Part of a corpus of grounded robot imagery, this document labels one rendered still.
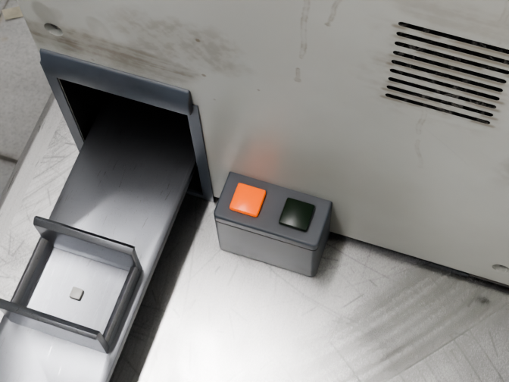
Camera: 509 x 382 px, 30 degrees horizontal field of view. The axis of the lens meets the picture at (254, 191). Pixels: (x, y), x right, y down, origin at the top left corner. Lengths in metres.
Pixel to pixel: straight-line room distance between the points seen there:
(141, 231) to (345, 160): 0.13
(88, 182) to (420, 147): 0.20
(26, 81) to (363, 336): 1.22
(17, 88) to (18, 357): 1.20
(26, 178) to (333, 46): 0.27
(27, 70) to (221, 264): 1.18
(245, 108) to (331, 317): 0.15
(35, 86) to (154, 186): 1.16
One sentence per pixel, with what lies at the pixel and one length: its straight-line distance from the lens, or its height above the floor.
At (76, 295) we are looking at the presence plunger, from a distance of 0.52.
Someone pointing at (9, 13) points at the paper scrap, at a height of 0.01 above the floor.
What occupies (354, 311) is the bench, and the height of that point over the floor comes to 0.88.
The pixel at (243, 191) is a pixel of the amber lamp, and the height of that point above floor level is 0.93.
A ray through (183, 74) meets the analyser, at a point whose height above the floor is 1.02.
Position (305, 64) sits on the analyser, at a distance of 0.41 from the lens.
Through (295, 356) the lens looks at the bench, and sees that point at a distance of 0.54.
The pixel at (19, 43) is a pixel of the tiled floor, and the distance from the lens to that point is 1.74.
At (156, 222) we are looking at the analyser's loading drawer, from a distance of 0.53.
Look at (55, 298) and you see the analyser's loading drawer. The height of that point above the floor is 0.91.
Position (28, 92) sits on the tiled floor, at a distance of 1.68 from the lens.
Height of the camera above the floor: 1.40
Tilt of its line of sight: 65 degrees down
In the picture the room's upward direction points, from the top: 4 degrees counter-clockwise
